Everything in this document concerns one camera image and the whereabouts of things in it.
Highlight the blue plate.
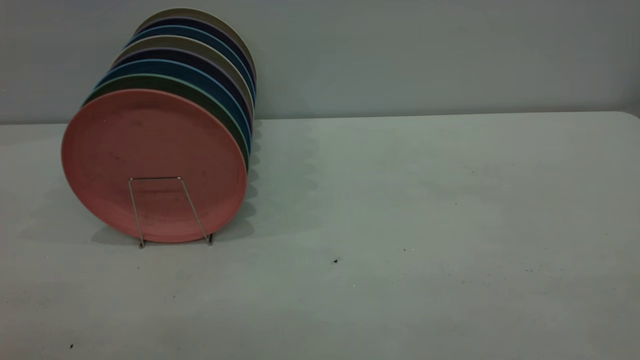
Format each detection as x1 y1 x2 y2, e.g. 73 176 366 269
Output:
125 24 256 101
95 58 252 151

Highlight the green plate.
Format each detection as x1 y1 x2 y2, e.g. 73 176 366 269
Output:
82 73 250 171

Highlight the beige plate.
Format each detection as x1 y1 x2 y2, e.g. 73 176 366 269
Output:
112 34 255 121
135 6 258 81

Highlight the metal wire plate rack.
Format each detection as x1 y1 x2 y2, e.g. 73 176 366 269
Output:
128 176 216 249

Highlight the purple plate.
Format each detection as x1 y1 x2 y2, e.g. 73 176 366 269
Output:
135 16 257 86
111 47 254 133

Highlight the pink plate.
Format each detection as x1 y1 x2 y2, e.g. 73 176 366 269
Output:
61 89 248 244

